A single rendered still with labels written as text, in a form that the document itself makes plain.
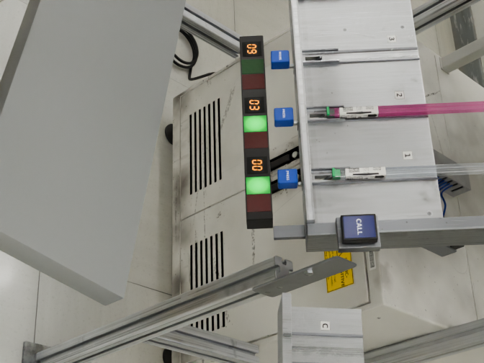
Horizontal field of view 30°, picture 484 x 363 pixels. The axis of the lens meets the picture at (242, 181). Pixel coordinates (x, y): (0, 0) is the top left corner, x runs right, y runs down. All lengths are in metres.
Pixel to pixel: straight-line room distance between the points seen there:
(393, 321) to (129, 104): 0.68
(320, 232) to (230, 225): 0.64
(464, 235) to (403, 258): 0.36
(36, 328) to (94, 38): 0.71
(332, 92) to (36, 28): 0.48
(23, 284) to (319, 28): 0.79
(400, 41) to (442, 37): 2.37
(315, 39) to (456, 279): 0.61
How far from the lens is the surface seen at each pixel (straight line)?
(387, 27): 1.53
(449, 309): 1.79
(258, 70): 1.48
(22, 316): 1.84
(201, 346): 1.67
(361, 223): 1.29
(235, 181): 1.96
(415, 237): 1.35
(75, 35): 1.32
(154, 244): 2.12
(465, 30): 3.96
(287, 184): 1.36
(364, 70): 1.48
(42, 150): 1.19
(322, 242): 1.34
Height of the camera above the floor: 1.47
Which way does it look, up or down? 37 degrees down
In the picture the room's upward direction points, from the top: 64 degrees clockwise
